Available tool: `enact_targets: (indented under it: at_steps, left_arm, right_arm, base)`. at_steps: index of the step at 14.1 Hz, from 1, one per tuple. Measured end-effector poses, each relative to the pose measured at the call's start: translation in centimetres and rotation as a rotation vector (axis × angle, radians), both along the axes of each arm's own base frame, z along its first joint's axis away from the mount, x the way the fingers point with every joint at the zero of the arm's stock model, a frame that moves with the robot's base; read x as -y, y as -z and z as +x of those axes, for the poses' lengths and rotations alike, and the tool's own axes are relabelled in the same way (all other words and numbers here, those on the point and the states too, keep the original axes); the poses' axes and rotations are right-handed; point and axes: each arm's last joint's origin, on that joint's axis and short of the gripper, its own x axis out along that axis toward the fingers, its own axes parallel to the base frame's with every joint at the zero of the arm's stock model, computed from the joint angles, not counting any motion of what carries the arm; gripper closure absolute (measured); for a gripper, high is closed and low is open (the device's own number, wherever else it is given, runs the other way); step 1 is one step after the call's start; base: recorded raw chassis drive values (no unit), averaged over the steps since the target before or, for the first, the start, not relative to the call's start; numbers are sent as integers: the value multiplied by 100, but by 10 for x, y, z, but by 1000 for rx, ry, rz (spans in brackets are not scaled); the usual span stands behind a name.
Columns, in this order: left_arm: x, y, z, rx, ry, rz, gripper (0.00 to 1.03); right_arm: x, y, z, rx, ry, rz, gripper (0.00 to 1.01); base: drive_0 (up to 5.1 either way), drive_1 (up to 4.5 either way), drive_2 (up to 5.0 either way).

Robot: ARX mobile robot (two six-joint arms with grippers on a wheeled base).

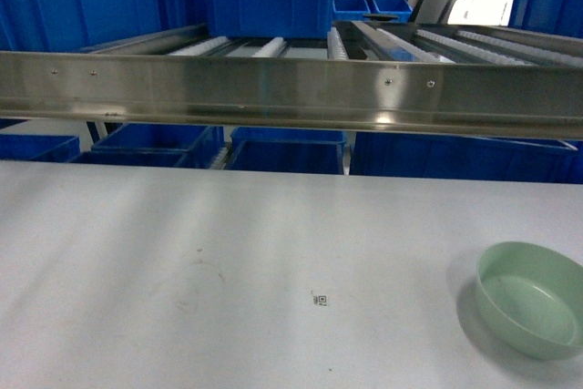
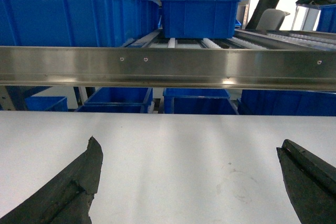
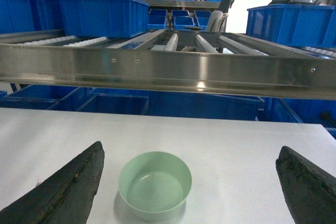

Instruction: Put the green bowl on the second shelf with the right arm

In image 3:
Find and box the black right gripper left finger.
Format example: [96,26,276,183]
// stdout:
[1,141,104,223]

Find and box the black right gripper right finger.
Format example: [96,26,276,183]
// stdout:
[276,146,335,223]

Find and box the green bowl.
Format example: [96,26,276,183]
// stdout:
[118,151,192,222]

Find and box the blue bin under shelf right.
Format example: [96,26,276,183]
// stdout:
[257,98,335,128]

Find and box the blue bin under shelf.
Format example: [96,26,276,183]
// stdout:
[1,84,92,111]
[257,98,335,128]
[91,88,265,121]

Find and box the blue bin under shelf left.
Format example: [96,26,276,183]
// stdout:
[1,84,92,111]

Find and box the blue bin under shelf centre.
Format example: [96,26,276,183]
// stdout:
[91,88,265,121]

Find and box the stainless steel roller shelf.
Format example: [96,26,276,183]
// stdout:
[1,30,335,100]

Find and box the blue bin right on shelf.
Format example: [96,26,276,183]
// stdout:
[246,4,335,48]

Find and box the medium blue bin on shelf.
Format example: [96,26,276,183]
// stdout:
[58,0,150,38]

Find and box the large blue bin left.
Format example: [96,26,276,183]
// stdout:
[1,0,63,34]

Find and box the black office chair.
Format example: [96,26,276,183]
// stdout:
[205,0,235,32]

